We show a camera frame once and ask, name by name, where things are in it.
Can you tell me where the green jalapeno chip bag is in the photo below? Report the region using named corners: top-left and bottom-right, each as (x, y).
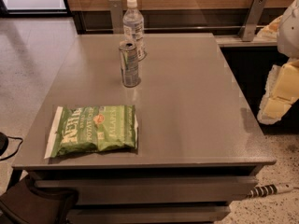
top-left (44, 105), bottom-right (138, 159)

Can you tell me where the clear plastic water bottle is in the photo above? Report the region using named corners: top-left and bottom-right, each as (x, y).
top-left (122, 0), bottom-right (146, 61)

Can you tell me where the metal wall bracket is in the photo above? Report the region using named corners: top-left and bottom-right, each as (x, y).
top-left (108, 0), bottom-right (123, 34)
top-left (238, 0), bottom-right (267, 42)

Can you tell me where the black and white striped cable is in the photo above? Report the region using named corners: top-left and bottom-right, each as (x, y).
top-left (247, 182), bottom-right (294, 200)

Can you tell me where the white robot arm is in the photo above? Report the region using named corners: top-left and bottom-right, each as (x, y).
top-left (257, 0), bottom-right (299, 125)

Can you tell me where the left metal wall bracket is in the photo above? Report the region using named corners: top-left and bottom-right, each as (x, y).
top-left (108, 0), bottom-right (123, 34)

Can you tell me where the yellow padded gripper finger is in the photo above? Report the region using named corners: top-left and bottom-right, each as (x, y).
top-left (257, 60), bottom-right (299, 125)
top-left (257, 16), bottom-right (282, 38)

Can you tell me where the black cable on floor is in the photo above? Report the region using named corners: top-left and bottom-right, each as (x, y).
top-left (0, 132), bottom-right (24, 162)

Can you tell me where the dark brown chair seat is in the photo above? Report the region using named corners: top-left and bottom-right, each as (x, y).
top-left (0, 175), bottom-right (78, 224)

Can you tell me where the grey metal drink can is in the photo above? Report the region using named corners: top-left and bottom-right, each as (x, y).
top-left (119, 41), bottom-right (140, 88)

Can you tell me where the grey table with drawers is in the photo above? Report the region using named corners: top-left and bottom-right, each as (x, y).
top-left (13, 34), bottom-right (275, 224)

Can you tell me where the right metal wall bracket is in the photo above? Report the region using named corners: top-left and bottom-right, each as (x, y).
top-left (238, 0), bottom-right (267, 42)

